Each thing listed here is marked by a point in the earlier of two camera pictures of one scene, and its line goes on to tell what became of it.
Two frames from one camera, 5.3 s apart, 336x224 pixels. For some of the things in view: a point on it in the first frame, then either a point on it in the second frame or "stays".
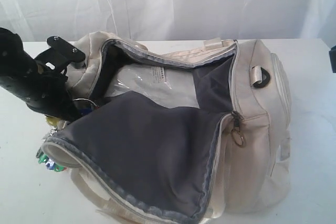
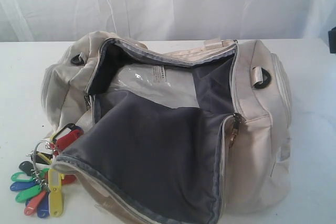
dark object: (332, 52) → (332, 40)
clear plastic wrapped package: (174, 87) stays
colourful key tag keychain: (86, 105) → (41, 187)
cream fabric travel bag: (137, 163) stays
